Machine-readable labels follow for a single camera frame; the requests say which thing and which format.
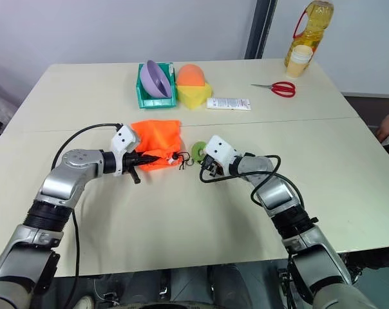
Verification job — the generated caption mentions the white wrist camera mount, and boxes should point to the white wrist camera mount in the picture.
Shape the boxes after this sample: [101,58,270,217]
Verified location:
[109,124,142,178]
[203,135,244,176]

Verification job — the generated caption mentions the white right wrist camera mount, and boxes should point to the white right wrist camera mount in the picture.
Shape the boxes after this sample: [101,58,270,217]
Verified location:
[203,135,244,176]

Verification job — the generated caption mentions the white shoe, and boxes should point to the white shoe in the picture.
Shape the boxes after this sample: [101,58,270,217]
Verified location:
[74,294,96,309]

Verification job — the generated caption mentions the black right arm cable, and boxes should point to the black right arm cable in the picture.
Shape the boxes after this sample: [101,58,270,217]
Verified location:
[198,154,307,223]

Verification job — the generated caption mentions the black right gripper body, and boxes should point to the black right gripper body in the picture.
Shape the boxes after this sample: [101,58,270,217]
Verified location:
[202,155,226,178]

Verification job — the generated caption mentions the white tube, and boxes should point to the white tube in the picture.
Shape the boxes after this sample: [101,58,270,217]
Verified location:
[206,97,252,111]

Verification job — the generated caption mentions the purple bowl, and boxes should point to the purple bowl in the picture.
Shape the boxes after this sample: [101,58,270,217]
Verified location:
[140,60,173,99]

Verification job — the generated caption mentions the yellow oil bottle red handle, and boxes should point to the yellow oil bottle red handle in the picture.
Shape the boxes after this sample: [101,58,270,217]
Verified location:
[283,0,336,69]

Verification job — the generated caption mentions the orange drawstring pouch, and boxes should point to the orange drawstring pouch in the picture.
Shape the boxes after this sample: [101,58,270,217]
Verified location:
[129,119,195,173]

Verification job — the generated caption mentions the orange bowl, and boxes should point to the orange bowl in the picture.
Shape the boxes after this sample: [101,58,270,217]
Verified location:
[176,63,206,88]

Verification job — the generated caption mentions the stacked paper cups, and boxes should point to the stacked paper cups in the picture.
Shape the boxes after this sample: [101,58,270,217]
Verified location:
[285,44,313,79]

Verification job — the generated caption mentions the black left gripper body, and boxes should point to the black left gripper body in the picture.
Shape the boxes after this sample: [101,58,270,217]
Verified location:
[121,151,142,185]

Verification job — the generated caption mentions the green ring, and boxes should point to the green ring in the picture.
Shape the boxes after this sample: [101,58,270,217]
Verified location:
[191,141,209,162]

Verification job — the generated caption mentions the green plastic bin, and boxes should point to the green plastic bin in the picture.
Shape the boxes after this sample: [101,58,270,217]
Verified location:
[135,62,178,111]

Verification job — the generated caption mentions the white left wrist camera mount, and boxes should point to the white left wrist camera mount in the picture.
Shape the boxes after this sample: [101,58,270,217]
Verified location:
[109,124,142,178]

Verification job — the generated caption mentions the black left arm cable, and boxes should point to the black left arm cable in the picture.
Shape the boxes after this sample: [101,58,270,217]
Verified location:
[51,122,124,278]

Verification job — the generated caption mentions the red handled scissors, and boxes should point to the red handled scissors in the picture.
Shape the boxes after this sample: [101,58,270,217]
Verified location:
[250,80,296,98]

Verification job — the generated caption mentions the dark grey vertical post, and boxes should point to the dark grey vertical post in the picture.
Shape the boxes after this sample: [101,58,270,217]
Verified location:
[243,0,278,61]

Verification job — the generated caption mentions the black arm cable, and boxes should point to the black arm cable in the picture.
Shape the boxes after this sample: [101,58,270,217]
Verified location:
[198,154,307,223]
[51,122,124,278]

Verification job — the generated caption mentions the yellow sponge block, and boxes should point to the yellow sponge block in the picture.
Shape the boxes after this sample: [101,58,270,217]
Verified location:
[176,81,214,111]

